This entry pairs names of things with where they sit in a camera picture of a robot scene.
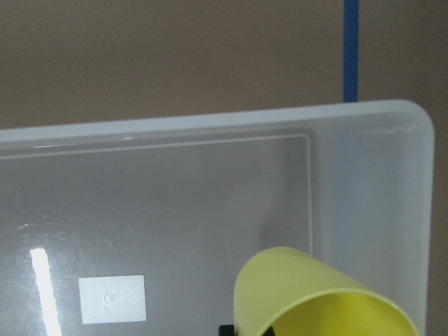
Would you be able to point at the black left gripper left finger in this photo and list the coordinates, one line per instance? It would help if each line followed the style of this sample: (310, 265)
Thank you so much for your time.
(226, 330)

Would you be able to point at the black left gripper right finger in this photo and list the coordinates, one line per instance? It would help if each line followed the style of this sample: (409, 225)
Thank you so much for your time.
(269, 332)

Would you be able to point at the yellow plastic cup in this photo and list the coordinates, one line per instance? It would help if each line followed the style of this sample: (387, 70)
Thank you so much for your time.
(297, 294)

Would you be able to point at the translucent plastic storage box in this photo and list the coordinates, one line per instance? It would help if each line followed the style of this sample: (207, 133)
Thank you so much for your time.
(140, 227)

